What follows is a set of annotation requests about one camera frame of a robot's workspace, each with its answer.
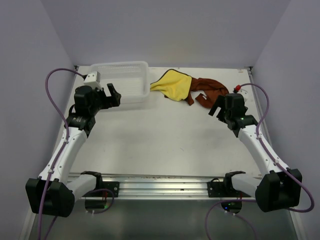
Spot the brown towel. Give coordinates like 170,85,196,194
184,77,229,109

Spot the yellow towel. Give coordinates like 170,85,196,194
150,69,192,102

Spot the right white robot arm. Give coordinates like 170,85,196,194
209,93,302,212

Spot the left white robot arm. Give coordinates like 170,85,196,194
25,83,121,218

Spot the white plastic basket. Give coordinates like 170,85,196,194
89,61,150,104

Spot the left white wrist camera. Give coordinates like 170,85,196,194
83,71,102,90

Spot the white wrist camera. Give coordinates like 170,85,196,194
83,71,102,90
233,85,249,102

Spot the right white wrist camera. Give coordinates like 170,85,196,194
233,85,249,102

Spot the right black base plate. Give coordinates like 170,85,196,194
206,178,250,199

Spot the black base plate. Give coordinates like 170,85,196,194
206,178,250,199
101,181,120,198

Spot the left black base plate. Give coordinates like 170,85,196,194
101,181,120,198

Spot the aluminium mounting rail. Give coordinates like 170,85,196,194
67,172,266,201

